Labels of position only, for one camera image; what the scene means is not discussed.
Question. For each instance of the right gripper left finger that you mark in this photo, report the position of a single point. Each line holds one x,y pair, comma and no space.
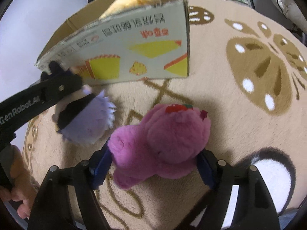
66,198

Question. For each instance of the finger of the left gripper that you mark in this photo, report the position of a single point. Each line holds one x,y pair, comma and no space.
59,83
72,110

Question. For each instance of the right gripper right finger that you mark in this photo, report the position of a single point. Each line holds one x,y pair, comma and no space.
238,197

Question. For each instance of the cardboard box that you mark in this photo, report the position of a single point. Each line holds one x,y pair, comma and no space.
139,43

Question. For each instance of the magenta plush toy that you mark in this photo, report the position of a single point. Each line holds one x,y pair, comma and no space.
165,143

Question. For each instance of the purple haired plush doll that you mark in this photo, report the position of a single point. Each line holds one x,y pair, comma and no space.
61,105

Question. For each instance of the person's left hand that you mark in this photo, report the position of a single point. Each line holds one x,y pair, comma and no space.
22,189

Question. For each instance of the light purple spiky plush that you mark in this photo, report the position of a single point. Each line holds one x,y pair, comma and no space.
91,124

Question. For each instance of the yellow dog plush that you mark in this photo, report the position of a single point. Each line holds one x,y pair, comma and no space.
120,5

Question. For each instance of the beige patterned carpet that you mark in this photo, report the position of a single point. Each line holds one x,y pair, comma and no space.
249,73

